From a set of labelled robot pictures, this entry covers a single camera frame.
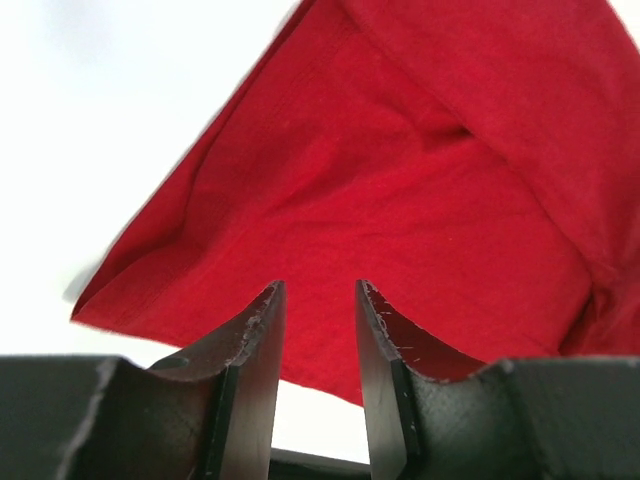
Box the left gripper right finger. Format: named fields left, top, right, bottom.
left=356, top=280, right=639, bottom=479

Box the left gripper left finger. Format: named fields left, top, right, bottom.
left=1, top=282, right=286, bottom=479

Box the red t shirt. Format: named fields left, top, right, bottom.
left=71, top=1, right=639, bottom=403

